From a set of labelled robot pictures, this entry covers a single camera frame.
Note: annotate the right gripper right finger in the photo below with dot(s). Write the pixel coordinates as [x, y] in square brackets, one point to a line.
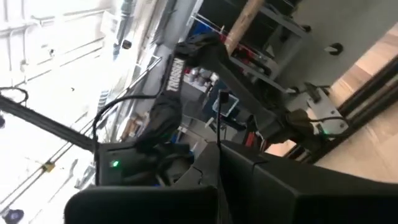
[295, 196]

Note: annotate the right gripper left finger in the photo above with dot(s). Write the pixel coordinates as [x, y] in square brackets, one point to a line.
[140, 205]

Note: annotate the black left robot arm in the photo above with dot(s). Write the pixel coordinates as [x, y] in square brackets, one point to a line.
[174, 77]

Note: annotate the white framed screen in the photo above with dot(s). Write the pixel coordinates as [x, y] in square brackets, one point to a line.
[226, 105]

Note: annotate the grey shelf cart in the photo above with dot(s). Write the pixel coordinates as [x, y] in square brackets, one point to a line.
[280, 37]

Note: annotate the brown cardboard tube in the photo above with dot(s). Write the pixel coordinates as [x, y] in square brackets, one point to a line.
[245, 25]

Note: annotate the black aluminium frame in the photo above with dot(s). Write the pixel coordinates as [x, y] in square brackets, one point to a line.
[46, 123]

